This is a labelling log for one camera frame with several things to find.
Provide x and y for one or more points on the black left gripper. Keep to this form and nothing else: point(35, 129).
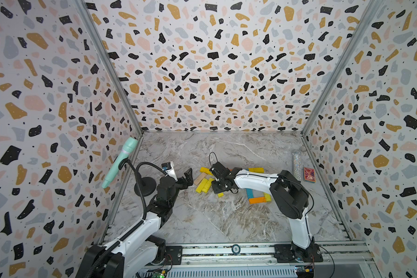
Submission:
point(189, 177)

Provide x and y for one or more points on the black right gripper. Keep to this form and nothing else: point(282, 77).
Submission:
point(215, 187)

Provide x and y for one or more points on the yellow block scuffed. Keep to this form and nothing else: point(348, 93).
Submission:
point(257, 170)

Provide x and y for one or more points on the yellow-green block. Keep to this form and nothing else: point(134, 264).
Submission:
point(267, 197)

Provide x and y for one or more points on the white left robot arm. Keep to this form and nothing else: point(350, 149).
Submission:
point(137, 246)

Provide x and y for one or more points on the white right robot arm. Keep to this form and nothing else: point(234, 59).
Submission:
point(291, 198)

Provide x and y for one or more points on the natural wood block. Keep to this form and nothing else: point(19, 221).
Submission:
point(199, 179)

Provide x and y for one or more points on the black gooseneck mic stand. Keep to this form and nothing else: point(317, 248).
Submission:
point(143, 186)

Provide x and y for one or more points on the silver glitter microphone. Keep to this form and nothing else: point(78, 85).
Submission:
point(297, 165)

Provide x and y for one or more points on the purple card box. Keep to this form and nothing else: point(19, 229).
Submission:
point(309, 175)

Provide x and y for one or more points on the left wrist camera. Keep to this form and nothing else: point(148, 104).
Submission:
point(168, 168)

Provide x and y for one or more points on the round knob on rail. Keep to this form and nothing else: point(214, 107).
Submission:
point(236, 249)

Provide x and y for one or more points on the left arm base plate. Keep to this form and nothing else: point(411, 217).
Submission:
point(169, 255)

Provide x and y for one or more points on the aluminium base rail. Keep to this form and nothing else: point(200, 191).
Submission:
point(345, 259)

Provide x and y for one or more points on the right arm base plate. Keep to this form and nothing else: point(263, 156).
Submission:
point(286, 253)

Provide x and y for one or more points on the aluminium corner post left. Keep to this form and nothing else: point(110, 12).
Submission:
point(105, 59)

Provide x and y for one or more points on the aluminium corner post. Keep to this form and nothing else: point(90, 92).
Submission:
point(368, 15)
point(105, 59)

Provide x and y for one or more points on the aluminium corner post right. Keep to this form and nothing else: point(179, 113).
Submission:
point(368, 15)

